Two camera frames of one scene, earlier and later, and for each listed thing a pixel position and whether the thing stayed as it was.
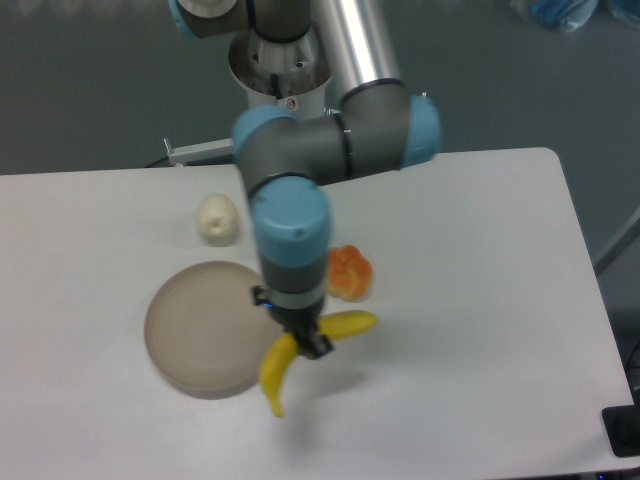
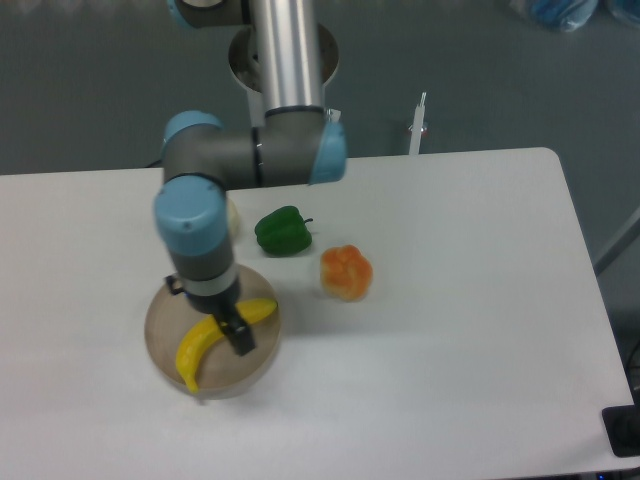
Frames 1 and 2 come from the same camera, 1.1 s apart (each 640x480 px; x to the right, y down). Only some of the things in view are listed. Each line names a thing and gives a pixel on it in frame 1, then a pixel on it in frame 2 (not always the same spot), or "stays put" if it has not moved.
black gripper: (298, 309) → (222, 307)
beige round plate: (203, 333) stays put
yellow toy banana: (284, 349) → (210, 329)
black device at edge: (622, 426) stays put
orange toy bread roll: (349, 273) stays put
